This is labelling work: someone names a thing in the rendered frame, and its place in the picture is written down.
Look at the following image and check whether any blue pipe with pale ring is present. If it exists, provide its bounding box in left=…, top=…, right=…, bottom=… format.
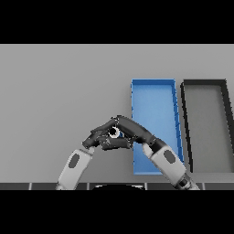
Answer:
left=108, top=125, right=124, bottom=140

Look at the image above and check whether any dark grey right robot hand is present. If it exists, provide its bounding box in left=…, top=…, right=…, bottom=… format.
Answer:
left=90, top=114, right=165, bottom=154

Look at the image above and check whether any blue bin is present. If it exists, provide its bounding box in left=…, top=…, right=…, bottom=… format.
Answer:
left=131, top=78, right=185, bottom=176

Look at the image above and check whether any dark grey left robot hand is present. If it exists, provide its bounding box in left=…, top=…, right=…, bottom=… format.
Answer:
left=81, top=131, right=117, bottom=150

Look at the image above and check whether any dark grey bin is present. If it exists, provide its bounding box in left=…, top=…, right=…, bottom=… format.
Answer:
left=180, top=79, right=234, bottom=175

